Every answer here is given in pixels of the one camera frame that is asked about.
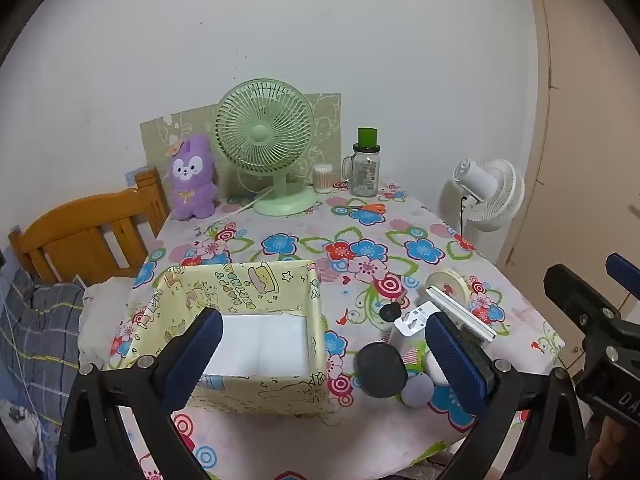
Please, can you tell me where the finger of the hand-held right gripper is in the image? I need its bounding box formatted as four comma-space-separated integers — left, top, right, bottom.
605, 252, 640, 291
544, 264, 640, 346

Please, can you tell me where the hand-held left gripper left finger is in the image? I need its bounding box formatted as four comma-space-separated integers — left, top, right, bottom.
57, 307, 224, 480

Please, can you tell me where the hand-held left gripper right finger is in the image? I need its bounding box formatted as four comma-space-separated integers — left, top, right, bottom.
425, 312, 588, 480

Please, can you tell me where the white oval case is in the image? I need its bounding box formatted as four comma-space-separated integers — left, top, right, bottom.
420, 347, 448, 388

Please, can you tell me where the grey round gadget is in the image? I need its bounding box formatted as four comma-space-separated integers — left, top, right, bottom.
402, 374, 435, 409

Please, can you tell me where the white comb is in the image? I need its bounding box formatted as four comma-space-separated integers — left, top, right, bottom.
425, 284, 497, 346

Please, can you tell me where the white charger adapter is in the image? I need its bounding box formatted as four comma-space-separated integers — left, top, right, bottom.
390, 302, 432, 356

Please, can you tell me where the black oval plastic object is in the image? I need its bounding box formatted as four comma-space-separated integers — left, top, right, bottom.
354, 342, 407, 400

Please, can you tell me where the round strawberry print tape roll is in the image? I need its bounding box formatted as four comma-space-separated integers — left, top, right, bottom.
425, 270, 471, 306

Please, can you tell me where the yellow printed storage box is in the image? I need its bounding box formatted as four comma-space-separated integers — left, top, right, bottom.
122, 259, 331, 416

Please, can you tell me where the person's right hand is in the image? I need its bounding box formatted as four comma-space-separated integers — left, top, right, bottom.
590, 415, 623, 471

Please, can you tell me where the small black key fob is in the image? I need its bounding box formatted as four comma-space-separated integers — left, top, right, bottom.
378, 301, 407, 323

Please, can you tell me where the white pillow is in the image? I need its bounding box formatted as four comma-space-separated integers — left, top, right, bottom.
80, 277, 151, 356

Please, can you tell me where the white standing fan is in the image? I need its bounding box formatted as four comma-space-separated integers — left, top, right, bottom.
440, 157, 526, 233

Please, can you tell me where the beige wardrobe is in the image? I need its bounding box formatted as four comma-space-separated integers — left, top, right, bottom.
500, 0, 640, 311

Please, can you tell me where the blue plaid blanket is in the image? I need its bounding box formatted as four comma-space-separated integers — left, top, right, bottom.
0, 265, 86, 441

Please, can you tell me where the floral tablecloth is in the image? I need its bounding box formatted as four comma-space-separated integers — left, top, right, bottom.
107, 180, 566, 480

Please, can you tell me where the purple plush toy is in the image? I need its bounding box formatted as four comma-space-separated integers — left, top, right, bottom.
167, 133, 219, 222

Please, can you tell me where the wooden bed headboard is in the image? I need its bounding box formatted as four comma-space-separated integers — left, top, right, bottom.
7, 167, 171, 286

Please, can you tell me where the white black patterned cloth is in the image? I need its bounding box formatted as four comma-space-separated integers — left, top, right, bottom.
0, 400, 43, 443

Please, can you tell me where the blue patterned paper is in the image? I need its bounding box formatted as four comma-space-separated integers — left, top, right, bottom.
124, 164, 151, 187

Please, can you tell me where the glass jar mug green lid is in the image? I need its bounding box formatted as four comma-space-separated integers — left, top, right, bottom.
342, 127, 381, 198

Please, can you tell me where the cotton swab container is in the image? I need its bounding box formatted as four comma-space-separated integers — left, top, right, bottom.
313, 163, 334, 194

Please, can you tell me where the beige printed board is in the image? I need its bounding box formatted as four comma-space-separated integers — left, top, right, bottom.
139, 92, 343, 196

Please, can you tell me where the green desk fan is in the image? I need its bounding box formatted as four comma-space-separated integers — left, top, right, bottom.
215, 78, 317, 217

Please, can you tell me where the white fan cable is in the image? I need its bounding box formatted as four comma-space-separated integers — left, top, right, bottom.
220, 187, 276, 221

